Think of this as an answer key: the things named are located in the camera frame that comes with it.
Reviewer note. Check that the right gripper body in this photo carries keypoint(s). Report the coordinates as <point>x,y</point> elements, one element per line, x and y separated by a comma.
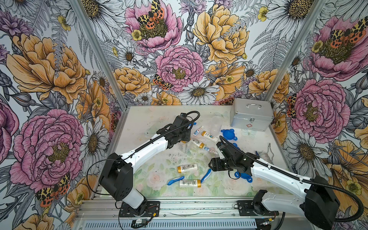
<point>224,164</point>

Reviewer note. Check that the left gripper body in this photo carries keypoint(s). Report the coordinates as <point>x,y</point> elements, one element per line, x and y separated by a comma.
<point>184,135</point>

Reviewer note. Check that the clear plastic cup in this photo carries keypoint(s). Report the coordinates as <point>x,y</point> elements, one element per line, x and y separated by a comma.
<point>184,148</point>
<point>215,125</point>

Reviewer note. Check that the blue lid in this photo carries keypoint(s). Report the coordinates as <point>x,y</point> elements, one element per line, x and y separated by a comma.
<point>229,134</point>
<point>244,176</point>

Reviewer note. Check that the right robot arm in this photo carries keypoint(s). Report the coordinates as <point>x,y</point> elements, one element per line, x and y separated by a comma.
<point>311,198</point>

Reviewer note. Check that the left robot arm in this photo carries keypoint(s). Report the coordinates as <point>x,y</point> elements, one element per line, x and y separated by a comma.
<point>118,171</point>

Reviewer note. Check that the small toothpaste far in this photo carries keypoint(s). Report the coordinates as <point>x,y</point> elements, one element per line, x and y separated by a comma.
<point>198,131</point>

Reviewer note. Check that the small toothpaste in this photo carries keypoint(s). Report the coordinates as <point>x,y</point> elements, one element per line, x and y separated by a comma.
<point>210,150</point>
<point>198,131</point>

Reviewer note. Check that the small toothpaste middle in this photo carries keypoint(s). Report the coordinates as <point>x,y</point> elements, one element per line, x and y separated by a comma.
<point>210,150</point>

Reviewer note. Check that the silver metal case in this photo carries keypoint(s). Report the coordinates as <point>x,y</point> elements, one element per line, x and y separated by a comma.
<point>251,114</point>

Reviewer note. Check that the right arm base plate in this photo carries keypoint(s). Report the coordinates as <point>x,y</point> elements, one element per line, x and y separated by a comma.
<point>250,208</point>

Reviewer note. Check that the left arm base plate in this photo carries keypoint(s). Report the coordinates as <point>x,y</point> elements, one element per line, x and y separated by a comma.
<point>147,209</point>

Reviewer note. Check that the left aluminium frame post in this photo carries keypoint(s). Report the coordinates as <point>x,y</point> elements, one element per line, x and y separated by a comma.
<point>88,30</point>

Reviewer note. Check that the aluminium frame post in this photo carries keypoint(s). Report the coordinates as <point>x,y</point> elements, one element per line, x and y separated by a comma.
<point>88,30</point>
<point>309,23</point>

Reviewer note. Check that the right aluminium frame post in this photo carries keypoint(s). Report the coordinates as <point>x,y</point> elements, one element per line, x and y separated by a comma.
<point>309,23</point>

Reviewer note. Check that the aluminium front rail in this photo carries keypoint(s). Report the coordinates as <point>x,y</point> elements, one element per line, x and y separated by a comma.
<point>184,213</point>

